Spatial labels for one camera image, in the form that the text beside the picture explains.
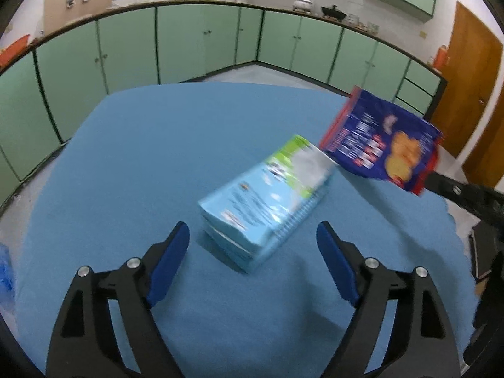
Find wooden door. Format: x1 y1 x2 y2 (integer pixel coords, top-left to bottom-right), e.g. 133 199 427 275
429 1 504 159
462 98 504 190

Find blue plastic bag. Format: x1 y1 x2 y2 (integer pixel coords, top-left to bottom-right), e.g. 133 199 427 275
0 243 17 318

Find orange thermos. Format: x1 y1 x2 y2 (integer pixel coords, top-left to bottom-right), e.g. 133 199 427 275
435 45 450 72

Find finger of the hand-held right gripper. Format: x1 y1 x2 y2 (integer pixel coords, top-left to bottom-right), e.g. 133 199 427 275
423 170 470 210

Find row of glass jars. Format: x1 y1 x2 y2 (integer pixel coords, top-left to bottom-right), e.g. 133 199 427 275
346 14 381 32

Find green lower cabinets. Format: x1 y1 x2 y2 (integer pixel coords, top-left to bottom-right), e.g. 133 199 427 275
0 0 448 207

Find blue red snack packet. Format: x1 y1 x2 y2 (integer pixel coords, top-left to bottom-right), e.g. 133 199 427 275
318 85 444 196

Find black wok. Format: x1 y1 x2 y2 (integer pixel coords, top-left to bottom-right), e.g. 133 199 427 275
321 5 348 21

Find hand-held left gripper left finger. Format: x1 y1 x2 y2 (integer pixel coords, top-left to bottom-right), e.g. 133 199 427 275
45 221 191 378

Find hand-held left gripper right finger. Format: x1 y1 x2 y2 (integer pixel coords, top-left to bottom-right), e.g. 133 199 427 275
316 221 462 378

